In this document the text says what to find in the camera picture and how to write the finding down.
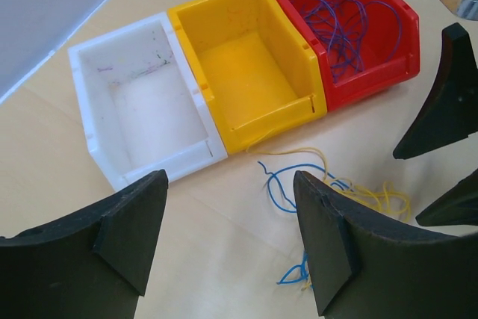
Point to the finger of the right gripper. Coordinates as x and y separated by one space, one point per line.
449 113
458 206

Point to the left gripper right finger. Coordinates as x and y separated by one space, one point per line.
364 264

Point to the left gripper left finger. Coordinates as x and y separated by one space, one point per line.
92 263

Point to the red plastic bin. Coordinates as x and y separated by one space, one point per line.
362 46

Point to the white plastic bin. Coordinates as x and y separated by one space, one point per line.
141 107

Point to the yellow plastic bin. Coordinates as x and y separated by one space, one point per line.
257 74

